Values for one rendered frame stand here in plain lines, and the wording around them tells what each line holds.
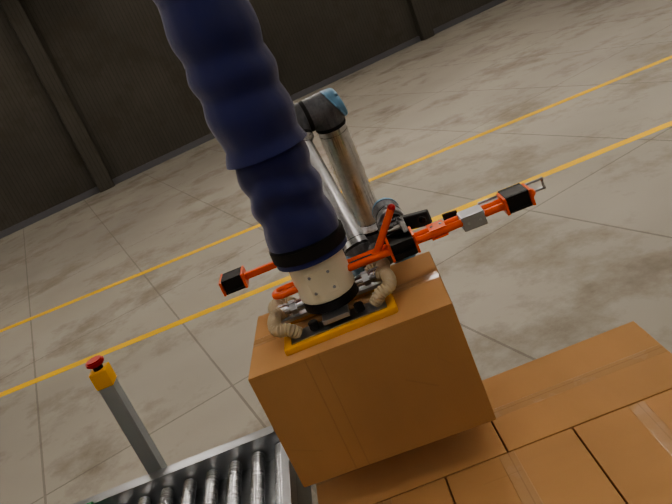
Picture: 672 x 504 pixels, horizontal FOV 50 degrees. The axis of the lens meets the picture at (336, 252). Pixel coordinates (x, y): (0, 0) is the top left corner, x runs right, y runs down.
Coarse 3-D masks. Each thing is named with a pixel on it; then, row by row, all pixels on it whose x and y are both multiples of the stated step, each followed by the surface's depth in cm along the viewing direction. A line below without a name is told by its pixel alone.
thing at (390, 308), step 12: (384, 300) 203; (360, 312) 202; (372, 312) 199; (384, 312) 198; (396, 312) 198; (312, 324) 202; (336, 324) 201; (348, 324) 199; (360, 324) 199; (312, 336) 200; (324, 336) 199; (288, 348) 200; (300, 348) 200
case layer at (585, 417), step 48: (624, 336) 239; (528, 384) 235; (576, 384) 226; (624, 384) 217; (480, 432) 222; (528, 432) 214; (576, 432) 207; (624, 432) 199; (336, 480) 228; (384, 480) 219; (432, 480) 211; (480, 480) 203; (528, 480) 196; (576, 480) 190; (624, 480) 184
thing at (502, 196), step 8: (520, 184) 206; (504, 192) 205; (512, 192) 203; (520, 192) 200; (528, 192) 201; (504, 200) 200; (512, 200) 202; (520, 200) 202; (528, 200) 202; (512, 208) 202; (520, 208) 202
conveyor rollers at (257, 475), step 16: (240, 464) 259; (256, 464) 252; (192, 480) 259; (208, 480) 254; (240, 480) 250; (256, 480) 243; (144, 496) 261; (160, 496) 257; (192, 496) 252; (208, 496) 245; (240, 496) 243; (256, 496) 235
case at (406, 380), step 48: (432, 288) 203; (336, 336) 199; (384, 336) 194; (432, 336) 194; (288, 384) 198; (336, 384) 198; (384, 384) 199; (432, 384) 199; (480, 384) 200; (288, 432) 203; (336, 432) 204; (384, 432) 205; (432, 432) 205
